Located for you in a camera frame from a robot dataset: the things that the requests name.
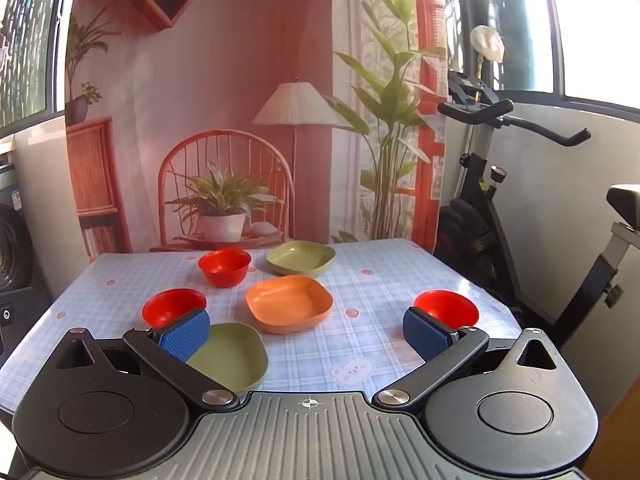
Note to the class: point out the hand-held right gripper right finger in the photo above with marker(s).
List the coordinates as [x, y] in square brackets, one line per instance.
[426, 334]

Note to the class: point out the bright window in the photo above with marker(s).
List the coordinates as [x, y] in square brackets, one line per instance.
[550, 25]

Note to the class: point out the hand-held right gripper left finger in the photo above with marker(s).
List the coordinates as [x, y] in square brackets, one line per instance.
[185, 336]

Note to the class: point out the grey washing machine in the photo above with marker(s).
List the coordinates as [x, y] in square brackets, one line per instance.
[15, 240]

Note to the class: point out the orange plate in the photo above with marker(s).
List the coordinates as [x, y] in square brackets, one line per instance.
[289, 305]

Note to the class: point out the green plate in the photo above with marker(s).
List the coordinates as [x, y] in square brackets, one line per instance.
[300, 257]
[232, 357]

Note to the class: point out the window with patterned grille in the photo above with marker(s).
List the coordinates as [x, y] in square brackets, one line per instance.
[30, 40]

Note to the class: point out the black exercise bike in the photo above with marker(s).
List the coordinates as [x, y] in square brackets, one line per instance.
[480, 210]

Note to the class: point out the blue plaid tablecloth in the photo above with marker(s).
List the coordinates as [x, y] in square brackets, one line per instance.
[370, 320]

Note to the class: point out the red bowl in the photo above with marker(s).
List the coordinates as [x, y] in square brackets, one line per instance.
[225, 270]
[170, 306]
[447, 306]

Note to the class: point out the printed backdrop cloth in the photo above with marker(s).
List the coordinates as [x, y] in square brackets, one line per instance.
[240, 70]

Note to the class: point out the white cloth on pole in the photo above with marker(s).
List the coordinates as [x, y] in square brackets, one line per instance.
[488, 42]

